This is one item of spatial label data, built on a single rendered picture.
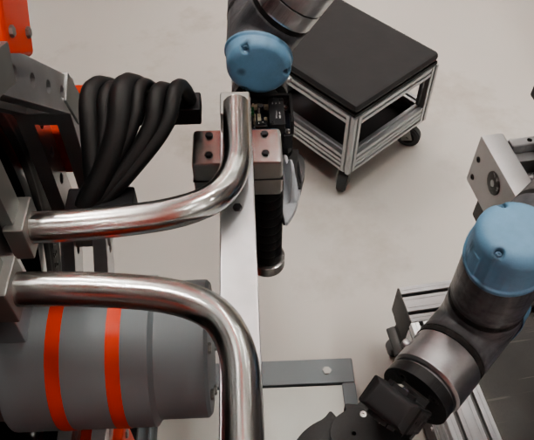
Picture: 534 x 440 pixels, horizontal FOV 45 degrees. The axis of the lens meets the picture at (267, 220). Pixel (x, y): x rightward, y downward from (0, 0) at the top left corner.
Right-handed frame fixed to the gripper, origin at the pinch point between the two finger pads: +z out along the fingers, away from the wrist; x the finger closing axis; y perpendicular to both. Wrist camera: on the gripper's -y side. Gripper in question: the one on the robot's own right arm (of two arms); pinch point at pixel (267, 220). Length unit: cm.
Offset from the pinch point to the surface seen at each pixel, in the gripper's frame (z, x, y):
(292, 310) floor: -39, 8, -83
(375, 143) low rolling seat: -84, 34, -68
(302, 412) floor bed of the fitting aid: -9, 8, -75
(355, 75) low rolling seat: -90, 28, -49
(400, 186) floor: -81, 43, -83
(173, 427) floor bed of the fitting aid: -7, -19, -75
